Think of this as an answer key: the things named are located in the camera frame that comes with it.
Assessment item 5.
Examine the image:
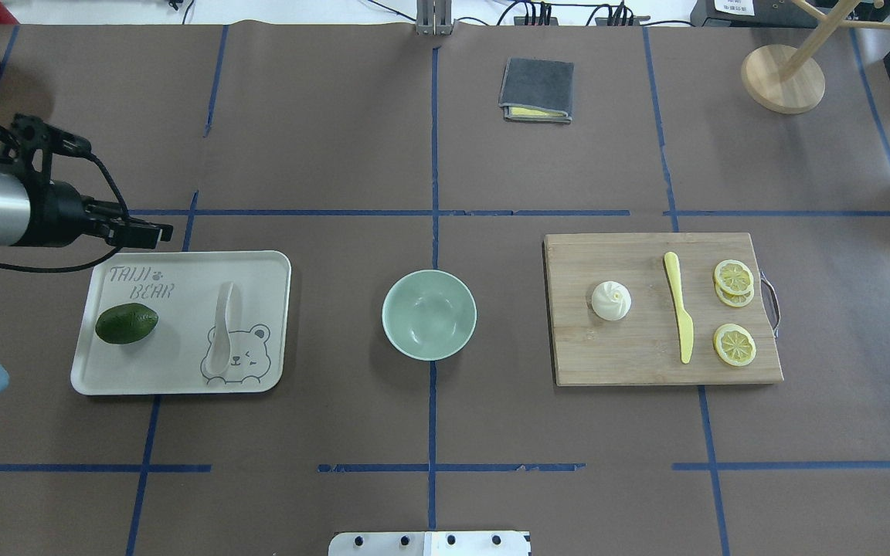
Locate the upper lemon slice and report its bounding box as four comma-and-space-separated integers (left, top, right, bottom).
713, 258, 755, 296

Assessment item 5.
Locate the white bear tray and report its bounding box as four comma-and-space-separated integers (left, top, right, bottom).
70, 250, 292, 395

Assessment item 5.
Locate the grey folded cloth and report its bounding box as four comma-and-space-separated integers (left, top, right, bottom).
498, 57, 575, 124

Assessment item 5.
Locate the lower lemon slice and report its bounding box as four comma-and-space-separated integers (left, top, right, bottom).
713, 323, 757, 367

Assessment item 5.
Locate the lemon slice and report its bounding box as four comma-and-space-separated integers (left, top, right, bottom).
713, 258, 755, 296
713, 323, 757, 367

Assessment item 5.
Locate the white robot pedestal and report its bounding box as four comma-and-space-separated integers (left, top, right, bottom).
328, 531, 532, 555

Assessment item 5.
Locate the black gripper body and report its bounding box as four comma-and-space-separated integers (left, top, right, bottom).
24, 182, 127, 249

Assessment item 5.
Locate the yellow plastic knife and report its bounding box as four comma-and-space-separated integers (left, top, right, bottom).
663, 251, 695, 364

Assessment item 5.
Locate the wooden cutting board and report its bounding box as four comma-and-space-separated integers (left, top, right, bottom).
544, 232, 783, 386

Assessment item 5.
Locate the wooden mug tree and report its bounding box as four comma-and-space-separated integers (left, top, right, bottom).
739, 1, 890, 115

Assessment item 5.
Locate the white steamed bun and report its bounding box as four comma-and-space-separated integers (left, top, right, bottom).
589, 280, 633, 321

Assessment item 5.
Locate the green ceramic bowl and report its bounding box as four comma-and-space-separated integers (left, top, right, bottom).
381, 269, 479, 361

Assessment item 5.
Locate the green avocado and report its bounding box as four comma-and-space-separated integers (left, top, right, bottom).
94, 303, 159, 345

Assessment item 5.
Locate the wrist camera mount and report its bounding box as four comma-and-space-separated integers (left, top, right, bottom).
0, 113, 95, 189

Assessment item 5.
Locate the white ceramic spoon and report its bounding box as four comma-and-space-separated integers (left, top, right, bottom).
206, 281, 238, 380

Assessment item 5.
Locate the aluminium frame post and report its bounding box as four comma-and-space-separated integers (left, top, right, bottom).
416, 0, 454, 36

